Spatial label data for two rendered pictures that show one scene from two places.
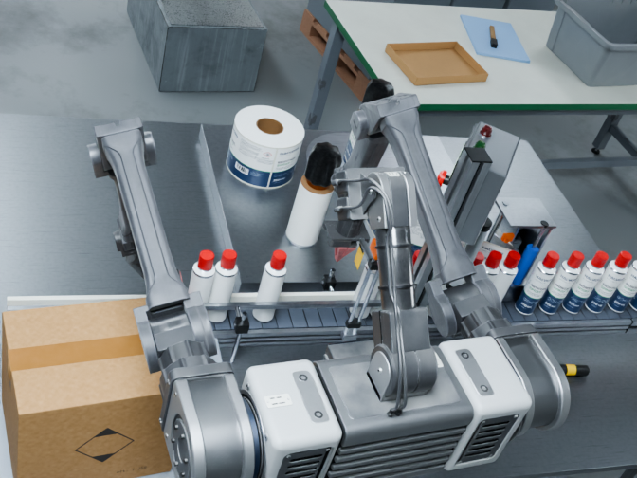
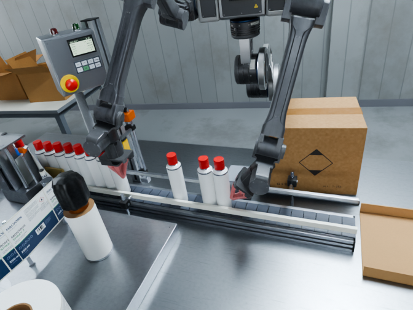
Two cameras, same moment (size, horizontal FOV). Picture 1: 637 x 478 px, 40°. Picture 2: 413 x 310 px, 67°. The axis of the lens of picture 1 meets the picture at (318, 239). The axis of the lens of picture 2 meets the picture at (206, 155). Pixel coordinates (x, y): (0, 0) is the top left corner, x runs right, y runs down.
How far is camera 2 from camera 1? 2.27 m
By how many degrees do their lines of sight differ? 93
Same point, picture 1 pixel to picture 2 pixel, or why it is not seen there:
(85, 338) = (318, 115)
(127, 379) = (301, 102)
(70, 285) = (299, 269)
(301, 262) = (121, 229)
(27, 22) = not seen: outside the picture
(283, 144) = (35, 284)
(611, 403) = not seen: hidden behind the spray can
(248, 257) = (155, 241)
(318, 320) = (152, 192)
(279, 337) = not seen: hidden behind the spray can
